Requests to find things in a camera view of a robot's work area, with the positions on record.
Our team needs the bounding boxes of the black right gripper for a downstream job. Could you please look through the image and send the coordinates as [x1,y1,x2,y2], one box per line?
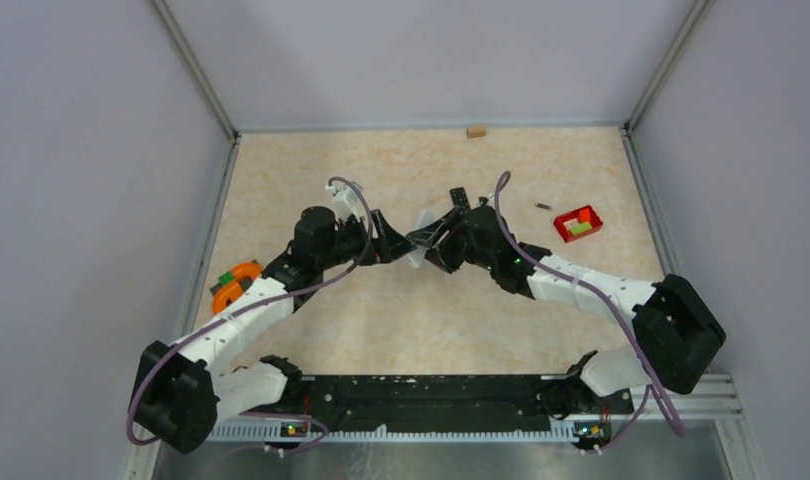
[410,207,496,274]

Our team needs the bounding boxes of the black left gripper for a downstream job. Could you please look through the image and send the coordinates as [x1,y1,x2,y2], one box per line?
[318,209,416,271]

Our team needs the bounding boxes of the black remote control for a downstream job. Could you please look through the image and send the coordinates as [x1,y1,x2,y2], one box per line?
[449,187,471,211]

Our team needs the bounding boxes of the white remote control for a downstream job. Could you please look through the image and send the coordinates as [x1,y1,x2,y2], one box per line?
[406,209,437,269]

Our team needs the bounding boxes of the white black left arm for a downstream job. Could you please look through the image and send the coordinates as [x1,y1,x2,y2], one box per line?
[126,206,416,454]

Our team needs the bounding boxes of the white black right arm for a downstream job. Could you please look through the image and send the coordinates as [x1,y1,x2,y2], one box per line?
[407,205,727,412]

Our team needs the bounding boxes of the small wooden block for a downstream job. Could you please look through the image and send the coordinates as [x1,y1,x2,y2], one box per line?
[465,125,487,139]

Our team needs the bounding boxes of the red plastic bin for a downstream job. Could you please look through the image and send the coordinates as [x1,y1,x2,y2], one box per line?
[553,205,604,243]

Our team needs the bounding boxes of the green block in bin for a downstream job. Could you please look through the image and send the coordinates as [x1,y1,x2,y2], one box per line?
[569,222,593,236]

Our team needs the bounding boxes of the orange green object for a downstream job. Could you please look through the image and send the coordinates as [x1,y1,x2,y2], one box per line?
[209,260,263,314]

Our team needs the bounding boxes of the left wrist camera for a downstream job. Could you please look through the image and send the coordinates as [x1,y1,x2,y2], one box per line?
[325,184,363,222]

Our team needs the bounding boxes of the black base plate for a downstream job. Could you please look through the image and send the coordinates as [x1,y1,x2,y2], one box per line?
[257,375,634,433]

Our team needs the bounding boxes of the aluminium frame rail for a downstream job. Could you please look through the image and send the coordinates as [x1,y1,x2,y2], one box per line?
[139,374,744,445]

